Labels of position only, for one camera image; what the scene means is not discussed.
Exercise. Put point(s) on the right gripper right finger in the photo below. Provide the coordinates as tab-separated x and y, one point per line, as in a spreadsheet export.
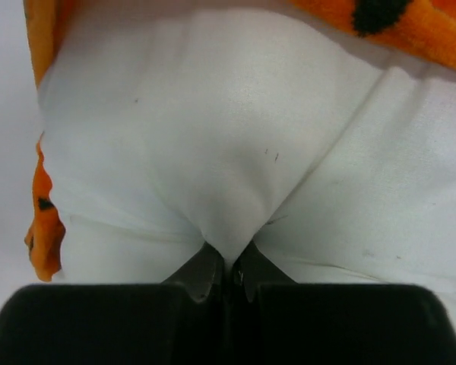
278	321

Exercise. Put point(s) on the white pillow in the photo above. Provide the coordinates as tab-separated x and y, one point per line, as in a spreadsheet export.
166	127

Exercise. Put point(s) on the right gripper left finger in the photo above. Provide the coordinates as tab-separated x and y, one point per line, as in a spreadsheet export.
174	322

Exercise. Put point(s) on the orange patterned pillowcase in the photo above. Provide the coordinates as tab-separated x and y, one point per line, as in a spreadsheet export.
426	29

